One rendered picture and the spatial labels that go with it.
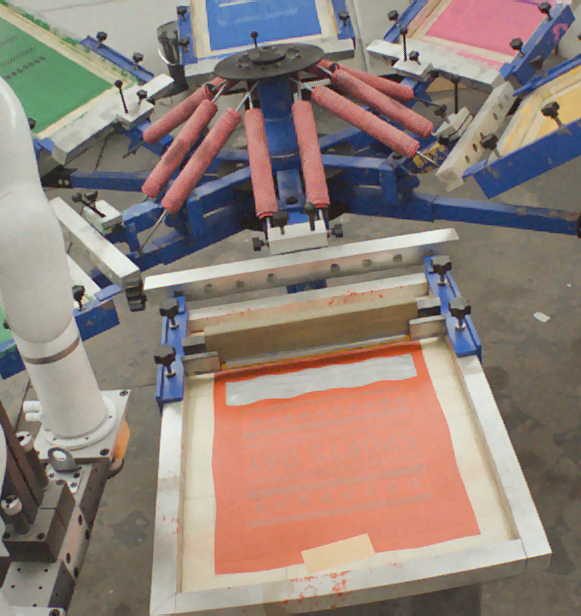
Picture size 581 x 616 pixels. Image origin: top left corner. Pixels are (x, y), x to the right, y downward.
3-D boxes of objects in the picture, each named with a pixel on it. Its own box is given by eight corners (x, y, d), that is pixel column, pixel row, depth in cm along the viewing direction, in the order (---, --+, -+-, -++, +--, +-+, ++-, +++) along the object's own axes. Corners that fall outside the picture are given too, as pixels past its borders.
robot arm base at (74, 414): (17, 451, 125) (-18, 374, 116) (39, 399, 135) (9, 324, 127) (107, 449, 123) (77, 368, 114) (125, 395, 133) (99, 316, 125)
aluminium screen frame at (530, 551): (550, 567, 114) (552, 552, 112) (156, 629, 115) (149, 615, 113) (442, 284, 179) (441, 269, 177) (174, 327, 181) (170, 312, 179)
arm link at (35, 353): (70, 315, 126) (41, 225, 117) (92, 357, 116) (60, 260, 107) (13, 338, 123) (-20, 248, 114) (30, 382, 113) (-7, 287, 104)
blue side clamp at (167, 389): (189, 421, 156) (181, 392, 152) (163, 424, 156) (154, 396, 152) (193, 330, 181) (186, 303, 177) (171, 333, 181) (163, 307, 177)
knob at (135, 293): (156, 314, 181) (148, 286, 177) (131, 319, 181) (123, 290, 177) (159, 296, 187) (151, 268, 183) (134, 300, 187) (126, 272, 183)
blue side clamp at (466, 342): (482, 373, 155) (481, 344, 151) (456, 378, 155) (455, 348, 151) (447, 289, 180) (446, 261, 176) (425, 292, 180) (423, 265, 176)
